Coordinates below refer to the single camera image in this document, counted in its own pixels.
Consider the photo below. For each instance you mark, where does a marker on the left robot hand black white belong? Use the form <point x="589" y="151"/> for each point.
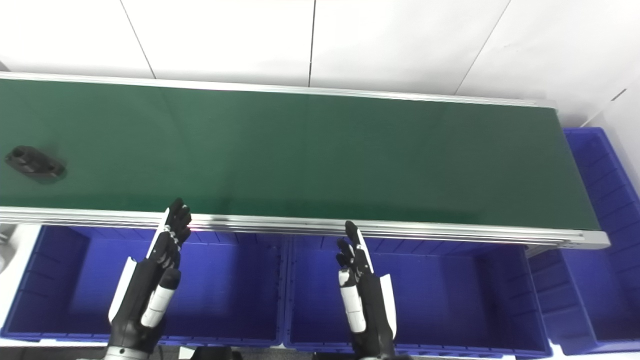
<point x="145" y="285"/>

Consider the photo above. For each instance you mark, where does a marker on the black robot torso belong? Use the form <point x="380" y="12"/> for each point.
<point x="210" y="354"/>

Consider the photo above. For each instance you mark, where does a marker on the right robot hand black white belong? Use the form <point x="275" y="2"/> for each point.
<point x="367" y="305"/>

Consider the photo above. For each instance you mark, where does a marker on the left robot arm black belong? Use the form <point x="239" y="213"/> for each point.
<point x="125" y="354"/>

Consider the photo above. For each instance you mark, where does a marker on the grey conveyor support leg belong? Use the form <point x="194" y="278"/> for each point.
<point x="5" y="250"/>

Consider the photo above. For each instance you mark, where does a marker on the blue plastic bin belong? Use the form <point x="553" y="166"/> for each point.
<point x="230" y="290"/>
<point x="450" y="300"/>
<point x="600" y="280"/>

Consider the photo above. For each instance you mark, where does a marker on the black flanged machine part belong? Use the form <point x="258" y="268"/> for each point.
<point x="34" y="163"/>

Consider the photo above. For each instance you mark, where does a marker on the green conveyor belt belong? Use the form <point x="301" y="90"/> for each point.
<point x="310" y="155"/>
<point x="450" y="234"/>

